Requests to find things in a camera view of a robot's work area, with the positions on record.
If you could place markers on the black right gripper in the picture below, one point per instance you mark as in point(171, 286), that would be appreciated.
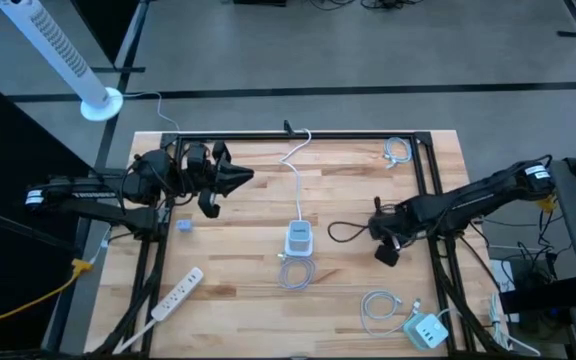
point(393, 225)

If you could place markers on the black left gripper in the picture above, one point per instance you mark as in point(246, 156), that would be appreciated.
point(222, 170)

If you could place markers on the small blue-grey wall charger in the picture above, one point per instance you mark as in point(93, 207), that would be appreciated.
point(184, 225)

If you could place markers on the white tower power strip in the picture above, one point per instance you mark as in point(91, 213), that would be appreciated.
point(299, 237)

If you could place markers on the mint green cube power strip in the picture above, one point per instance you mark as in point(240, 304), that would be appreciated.
point(425, 331)

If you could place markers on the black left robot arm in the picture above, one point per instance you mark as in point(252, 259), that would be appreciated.
point(93, 194)

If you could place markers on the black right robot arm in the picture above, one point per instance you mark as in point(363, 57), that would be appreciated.
point(468, 202)

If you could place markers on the white paper sheet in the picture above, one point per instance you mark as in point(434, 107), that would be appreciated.
point(503, 275)

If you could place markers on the black partition curtain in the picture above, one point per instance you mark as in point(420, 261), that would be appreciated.
point(103, 25)
point(8, 165)

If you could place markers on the white tower fan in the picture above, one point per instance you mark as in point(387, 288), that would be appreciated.
point(58, 45)

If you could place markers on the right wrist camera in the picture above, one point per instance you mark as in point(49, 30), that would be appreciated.
point(387, 255)

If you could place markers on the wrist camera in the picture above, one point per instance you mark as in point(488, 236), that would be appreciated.
point(387, 255)
point(209, 205)

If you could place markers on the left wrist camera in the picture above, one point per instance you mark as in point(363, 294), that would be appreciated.
point(209, 205)

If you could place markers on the black aluminium table frame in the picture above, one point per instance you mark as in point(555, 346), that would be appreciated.
point(348, 135)

